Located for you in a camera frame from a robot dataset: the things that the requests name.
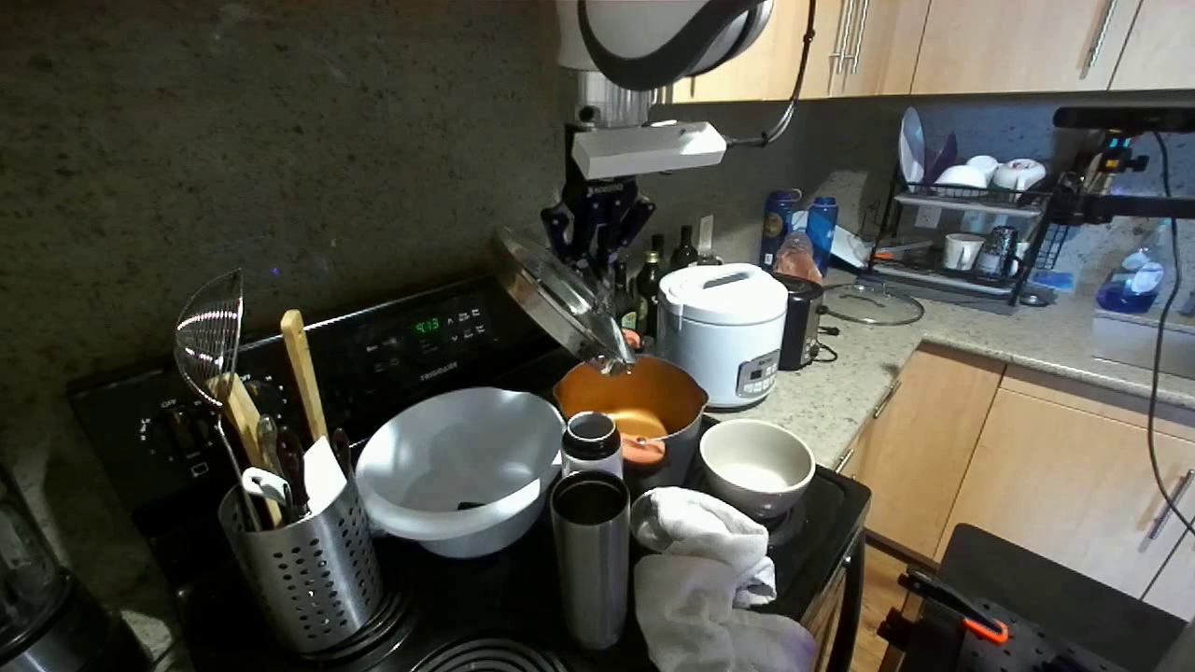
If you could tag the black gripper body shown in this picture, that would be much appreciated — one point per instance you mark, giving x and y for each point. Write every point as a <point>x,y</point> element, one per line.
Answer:
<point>599,214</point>

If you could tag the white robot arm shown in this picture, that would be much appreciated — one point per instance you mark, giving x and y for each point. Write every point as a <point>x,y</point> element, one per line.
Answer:
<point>658,30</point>

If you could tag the black electric stove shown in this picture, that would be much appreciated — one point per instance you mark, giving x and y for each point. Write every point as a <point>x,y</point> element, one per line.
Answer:
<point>398,341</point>

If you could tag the dark glass bottle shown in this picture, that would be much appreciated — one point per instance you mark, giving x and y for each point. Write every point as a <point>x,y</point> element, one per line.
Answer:
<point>681,249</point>
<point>649,286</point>

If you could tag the white rice cooker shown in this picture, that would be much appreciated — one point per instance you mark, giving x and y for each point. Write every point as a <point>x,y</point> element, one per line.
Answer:
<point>724,328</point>

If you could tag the blue canister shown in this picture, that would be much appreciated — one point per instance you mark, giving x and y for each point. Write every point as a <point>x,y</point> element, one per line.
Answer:
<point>781,216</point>

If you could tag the snack bag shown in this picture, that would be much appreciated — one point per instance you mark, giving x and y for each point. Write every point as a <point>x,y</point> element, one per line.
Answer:
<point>798,259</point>

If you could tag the black cylindrical appliance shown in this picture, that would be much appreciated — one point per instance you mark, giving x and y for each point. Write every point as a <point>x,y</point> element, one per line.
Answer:
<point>801,321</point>

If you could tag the blue bottle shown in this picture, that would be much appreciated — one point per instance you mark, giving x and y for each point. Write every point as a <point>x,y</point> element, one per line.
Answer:
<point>822,226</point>

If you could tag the large white bowl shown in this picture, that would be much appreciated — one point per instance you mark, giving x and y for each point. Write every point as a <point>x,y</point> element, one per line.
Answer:
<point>461,468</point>

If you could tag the small grey bowl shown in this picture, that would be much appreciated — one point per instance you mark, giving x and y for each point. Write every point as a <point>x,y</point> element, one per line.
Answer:
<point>757,468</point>

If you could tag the white paper carton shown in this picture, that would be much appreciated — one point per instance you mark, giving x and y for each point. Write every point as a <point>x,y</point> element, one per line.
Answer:
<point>855,199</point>

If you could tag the stainless steel tumbler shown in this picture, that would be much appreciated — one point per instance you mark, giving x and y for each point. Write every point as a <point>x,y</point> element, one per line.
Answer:
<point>591,562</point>

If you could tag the white cloth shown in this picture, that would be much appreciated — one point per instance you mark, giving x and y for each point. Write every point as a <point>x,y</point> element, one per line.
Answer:
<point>698,572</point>

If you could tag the white plate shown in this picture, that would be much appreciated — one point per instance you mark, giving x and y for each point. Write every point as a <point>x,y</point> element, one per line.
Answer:
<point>914,145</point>

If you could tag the black dish rack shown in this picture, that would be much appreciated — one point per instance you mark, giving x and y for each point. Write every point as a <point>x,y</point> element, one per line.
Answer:
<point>957,280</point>

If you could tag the white mug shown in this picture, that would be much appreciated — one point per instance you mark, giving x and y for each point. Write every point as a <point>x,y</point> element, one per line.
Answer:
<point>962,252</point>

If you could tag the wooden spoon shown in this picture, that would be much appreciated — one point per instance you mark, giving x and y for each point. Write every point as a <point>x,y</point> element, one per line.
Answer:
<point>250,432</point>

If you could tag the metal cup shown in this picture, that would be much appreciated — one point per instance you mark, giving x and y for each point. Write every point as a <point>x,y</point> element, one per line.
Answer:
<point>995,256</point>

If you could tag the clear plastic ladle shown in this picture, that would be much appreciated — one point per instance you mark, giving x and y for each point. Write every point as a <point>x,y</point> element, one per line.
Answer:
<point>208,341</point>

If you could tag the white can opener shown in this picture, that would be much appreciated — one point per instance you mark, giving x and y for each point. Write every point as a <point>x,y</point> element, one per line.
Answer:
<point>264,484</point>

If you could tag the perforated steel utensil holder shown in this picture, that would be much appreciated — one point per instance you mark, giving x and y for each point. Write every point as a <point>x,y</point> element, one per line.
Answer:
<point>303,572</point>

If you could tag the wooden upper cabinets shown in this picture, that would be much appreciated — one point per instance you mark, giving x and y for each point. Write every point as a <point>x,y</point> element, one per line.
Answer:
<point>995,42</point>

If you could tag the wooden cabinets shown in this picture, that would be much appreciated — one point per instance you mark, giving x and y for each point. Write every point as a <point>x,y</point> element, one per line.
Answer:
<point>995,42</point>
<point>1033,462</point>

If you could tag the wooden lower cabinets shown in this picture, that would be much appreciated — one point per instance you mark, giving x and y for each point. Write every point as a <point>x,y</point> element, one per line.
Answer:
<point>1033,462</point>

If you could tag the orange black clamp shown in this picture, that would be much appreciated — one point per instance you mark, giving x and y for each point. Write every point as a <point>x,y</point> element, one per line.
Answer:
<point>965,610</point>

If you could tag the blue sponge holder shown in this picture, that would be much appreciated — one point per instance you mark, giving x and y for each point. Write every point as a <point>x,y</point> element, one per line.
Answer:
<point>1130,286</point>

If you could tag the dark metal work table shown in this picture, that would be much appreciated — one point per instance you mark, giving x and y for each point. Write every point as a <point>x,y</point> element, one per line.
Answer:
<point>1071,610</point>

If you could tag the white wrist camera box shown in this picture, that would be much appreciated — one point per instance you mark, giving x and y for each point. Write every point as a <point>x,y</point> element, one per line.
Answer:
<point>649,145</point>

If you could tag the black camera stand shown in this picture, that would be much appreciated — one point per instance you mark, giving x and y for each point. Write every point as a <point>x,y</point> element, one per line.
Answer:
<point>1122,206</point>

